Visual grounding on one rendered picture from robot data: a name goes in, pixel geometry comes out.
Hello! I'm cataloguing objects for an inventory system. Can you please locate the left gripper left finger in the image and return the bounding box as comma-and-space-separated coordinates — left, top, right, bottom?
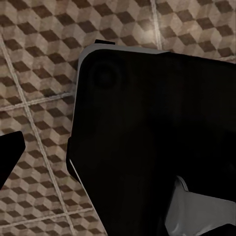
0, 131, 26, 190

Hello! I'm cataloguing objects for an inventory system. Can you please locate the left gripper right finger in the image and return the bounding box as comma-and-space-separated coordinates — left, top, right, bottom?
220, 131, 236, 170

